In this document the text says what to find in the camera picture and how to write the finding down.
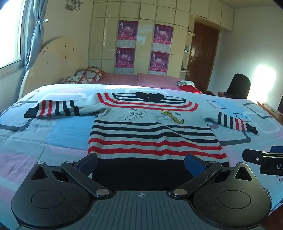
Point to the cream wardrobe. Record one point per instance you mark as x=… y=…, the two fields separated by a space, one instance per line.
x=104 y=33

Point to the light blue patterned blanket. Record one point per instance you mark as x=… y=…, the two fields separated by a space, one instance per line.
x=44 y=137

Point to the brown wooden door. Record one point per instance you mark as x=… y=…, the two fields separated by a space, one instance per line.
x=204 y=57

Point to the purple wall poster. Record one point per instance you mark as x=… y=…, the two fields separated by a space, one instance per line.
x=163 y=36
x=159 y=63
x=127 y=33
x=124 y=59

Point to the blue curtain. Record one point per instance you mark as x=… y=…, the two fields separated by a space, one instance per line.
x=36 y=37

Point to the metal wall ornament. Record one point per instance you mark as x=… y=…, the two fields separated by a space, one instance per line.
x=75 y=4

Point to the window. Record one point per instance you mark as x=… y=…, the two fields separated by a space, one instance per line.
x=10 y=33

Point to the striped knit sweater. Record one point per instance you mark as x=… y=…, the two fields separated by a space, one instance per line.
x=152 y=137

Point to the curtain tieback hook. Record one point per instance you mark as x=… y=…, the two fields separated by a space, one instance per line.
x=43 y=21

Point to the cream wooden headboard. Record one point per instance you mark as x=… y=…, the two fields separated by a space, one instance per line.
x=50 y=64

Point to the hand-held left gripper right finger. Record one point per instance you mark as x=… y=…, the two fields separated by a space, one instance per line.
x=194 y=164

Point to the black chair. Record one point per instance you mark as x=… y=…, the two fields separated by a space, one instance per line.
x=238 y=87

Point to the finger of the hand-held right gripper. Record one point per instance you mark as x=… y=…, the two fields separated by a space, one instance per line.
x=252 y=157
x=277 y=149

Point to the red cloth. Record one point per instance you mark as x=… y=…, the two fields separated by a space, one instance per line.
x=191 y=89

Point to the small striped cloth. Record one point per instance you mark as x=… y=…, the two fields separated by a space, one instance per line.
x=184 y=83

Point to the wooden desk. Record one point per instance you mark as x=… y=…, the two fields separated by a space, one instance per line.
x=268 y=109

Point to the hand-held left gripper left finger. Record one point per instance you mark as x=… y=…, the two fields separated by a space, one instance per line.
x=86 y=164

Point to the cream corner shelf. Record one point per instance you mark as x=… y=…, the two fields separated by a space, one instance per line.
x=188 y=52

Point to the pink bed sheet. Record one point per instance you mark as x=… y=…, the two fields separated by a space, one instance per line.
x=137 y=80

